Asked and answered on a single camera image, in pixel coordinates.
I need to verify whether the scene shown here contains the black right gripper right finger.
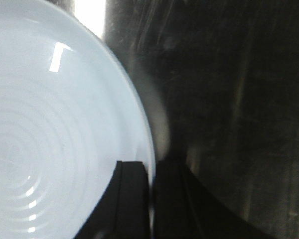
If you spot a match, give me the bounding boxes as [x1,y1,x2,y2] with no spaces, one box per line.
[153,161,248,239]

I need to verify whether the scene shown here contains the light blue plate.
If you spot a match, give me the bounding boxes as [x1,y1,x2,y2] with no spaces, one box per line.
[0,0,155,239]

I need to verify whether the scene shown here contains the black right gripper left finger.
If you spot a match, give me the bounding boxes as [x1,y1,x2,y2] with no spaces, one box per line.
[76,161,150,239]

